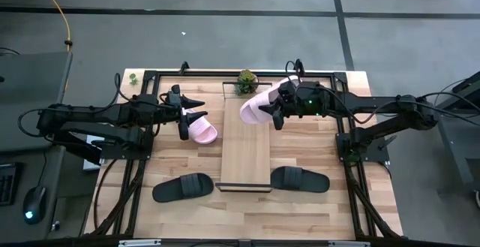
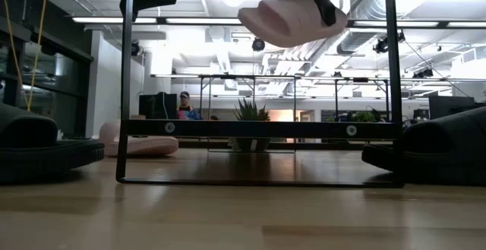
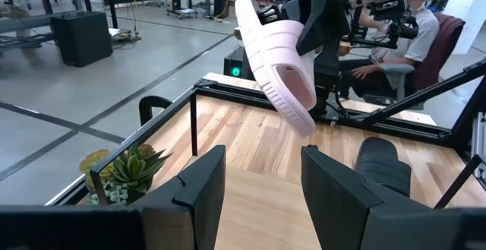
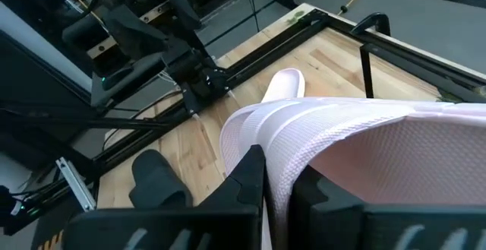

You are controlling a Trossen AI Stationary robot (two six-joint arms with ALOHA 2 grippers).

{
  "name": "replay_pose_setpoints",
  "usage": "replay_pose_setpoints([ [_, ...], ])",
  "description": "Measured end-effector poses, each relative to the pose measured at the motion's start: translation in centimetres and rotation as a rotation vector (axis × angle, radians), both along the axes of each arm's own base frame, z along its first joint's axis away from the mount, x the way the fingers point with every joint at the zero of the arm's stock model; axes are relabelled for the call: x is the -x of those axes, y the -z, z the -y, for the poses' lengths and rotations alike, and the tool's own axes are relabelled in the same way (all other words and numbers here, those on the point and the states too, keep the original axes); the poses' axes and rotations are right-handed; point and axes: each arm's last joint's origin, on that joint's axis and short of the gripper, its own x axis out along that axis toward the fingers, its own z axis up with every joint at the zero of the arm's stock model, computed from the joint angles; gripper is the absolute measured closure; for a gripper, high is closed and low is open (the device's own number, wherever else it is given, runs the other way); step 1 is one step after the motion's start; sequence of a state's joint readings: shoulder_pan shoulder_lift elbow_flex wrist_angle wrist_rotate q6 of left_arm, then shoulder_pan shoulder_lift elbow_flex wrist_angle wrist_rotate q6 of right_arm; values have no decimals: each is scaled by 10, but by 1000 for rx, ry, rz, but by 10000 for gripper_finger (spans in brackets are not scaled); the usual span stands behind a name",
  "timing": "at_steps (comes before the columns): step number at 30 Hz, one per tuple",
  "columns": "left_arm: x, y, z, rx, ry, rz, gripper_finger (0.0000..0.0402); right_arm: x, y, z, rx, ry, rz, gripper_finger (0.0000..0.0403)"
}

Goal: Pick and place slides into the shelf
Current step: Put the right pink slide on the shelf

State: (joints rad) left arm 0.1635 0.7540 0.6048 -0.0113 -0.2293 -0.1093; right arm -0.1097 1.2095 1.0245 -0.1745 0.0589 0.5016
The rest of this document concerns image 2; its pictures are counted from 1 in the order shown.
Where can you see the black metal rack frame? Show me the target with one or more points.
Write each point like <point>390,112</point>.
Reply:
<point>262,129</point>

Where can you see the person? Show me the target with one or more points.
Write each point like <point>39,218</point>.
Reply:
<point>185,103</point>

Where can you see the black computer monitor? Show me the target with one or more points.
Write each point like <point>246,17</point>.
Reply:
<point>155,107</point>
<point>452,107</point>

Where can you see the round black hanging lamp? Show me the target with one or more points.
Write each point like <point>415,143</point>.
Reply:
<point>135,48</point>
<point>258,44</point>

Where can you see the long ceiling light strip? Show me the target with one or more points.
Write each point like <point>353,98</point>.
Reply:
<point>205,21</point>

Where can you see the potted green succulent plant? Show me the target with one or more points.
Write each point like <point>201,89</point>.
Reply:
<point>248,113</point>

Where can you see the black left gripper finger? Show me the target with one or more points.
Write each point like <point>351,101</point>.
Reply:
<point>152,0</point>

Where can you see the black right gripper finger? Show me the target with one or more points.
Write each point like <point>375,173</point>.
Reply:
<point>326,7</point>

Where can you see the pink rubber slide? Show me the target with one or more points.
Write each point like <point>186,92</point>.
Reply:
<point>152,145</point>
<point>288,26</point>

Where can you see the black track spotlight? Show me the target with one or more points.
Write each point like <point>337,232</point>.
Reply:
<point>380,45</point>

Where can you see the black rubber slide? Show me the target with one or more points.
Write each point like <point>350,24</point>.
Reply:
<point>45,159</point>
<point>436,159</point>

